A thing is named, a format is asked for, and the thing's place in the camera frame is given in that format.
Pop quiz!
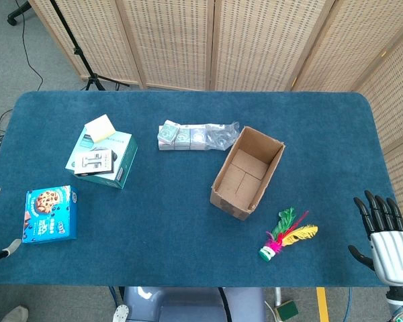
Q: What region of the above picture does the right silver-black robot hand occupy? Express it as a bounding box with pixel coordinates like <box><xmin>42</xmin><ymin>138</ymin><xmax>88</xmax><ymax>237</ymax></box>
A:
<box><xmin>348</xmin><ymin>190</ymin><xmax>403</xmax><ymax>288</ymax></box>

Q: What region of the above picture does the left silver-black robot hand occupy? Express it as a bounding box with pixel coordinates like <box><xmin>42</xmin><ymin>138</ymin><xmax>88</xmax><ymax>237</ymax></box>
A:
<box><xmin>0</xmin><ymin>186</ymin><xmax>22</xmax><ymax>266</ymax></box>

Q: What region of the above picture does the colourful feather shuttlecock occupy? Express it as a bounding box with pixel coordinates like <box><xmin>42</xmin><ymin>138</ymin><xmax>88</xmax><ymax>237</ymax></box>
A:
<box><xmin>258</xmin><ymin>207</ymin><xmax>319</xmax><ymax>262</ymax></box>

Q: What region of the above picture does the white box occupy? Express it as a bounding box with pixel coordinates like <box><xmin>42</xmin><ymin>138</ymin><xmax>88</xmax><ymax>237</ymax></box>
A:
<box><xmin>73</xmin><ymin>149</ymin><xmax>117</xmax><ymax>176</ymax></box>

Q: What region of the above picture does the blue cookie box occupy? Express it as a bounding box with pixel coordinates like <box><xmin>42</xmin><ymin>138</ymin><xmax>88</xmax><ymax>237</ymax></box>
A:
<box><xmin>21</xmin><ymin>185</ymin><xmax>79</xmax><ymax>244</ymax></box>

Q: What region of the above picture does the teal Philips speaker box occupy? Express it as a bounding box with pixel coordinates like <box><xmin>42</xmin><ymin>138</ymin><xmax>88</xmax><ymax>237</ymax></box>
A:
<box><xmin>65</xmin><ymin>129</ymin><xmax>138</xmax><ymax>191</ymax></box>

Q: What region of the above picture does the open brown cardboard box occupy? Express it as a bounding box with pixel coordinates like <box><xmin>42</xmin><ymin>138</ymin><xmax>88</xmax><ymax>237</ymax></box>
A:
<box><xmin>210</xmin><ymin>125</ymin><xmax>285</xmax><ymax>221</ymax></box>

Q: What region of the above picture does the black tripod stand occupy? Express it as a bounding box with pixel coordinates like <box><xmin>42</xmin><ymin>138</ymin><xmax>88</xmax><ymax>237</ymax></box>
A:
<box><xmin>50</xmin><ymin>0</ymin><xmax>130</xmax><ymax>91</ymax></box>

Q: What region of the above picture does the grey shoe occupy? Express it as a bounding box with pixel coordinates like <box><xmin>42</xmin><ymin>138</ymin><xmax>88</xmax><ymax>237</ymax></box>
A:
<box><xmin>0</xmin><ymin>305</ymin><xmax>30</xmax><ymax>322</ymax></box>

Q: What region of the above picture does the green sponge pad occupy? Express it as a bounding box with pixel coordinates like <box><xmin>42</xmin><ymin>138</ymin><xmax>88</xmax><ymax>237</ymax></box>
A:
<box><xmin>275</xmin><ymin>300</ymin><xmax>300</xmax><ymax>321</ymax></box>

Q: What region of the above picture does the yellow sticky note pad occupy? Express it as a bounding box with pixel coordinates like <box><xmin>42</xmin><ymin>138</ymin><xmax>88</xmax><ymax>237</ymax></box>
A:
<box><xmin>84</xmin><ymin>113</ymin><xmax>117</xmax><ymax>144</ymax></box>

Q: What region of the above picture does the blue carpet table mat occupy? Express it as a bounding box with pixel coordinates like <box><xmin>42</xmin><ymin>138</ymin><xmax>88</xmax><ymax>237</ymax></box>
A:
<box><xmin>0</xmin><ymin>91</ymin><xmax>396</xmax><ymax>288</ymax></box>

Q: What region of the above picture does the blue-grey robot torso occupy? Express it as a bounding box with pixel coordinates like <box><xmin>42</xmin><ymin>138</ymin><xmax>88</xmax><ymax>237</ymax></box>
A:
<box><xmin>112</xmin><ymin>286</ymin><xmax>267</xmax><ymax>322</ymax></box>

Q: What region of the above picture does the single green tissue pack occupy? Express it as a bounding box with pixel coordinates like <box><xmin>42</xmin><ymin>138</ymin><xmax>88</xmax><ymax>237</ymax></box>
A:
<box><xmin>156</xmin><ymin>119</ymin><xmax>181</xmax><ymax>146</ymax></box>

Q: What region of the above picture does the plastic-wrapped tissue pack bundle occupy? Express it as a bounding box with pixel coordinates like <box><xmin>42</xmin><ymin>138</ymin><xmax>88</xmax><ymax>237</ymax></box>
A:
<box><xmin>158</xmin><ymin>121</ymin><xmax>240</xmax><ymax>152</ymax></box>

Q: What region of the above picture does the black office chair wheel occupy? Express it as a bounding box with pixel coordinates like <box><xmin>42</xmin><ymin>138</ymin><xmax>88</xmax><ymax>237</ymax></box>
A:
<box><xmin>7</xmin><ymin>0</ymin><xmax>31</xmax><ymax>26</ymax></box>

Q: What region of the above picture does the wicker folding screen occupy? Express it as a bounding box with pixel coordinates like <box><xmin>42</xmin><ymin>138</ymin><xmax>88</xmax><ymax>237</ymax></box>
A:
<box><xmin>28</xmin><ymin>0</ymin><xmax>403</xmax><ymax>235</ymax></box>

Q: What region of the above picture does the blue cable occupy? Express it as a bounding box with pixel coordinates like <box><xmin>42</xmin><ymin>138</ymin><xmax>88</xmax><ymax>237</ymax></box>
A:
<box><xmin>343</xmin><ymin>287</ymin><xmax>353</xmax><ymax>322</ymax></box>

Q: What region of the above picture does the thin black floor cable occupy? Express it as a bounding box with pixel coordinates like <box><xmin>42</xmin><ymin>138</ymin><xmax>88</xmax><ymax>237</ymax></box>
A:
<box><xmin>21</xmin><ymin>0</ymin><xmax>44</xmax><ymax>91</ymax></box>

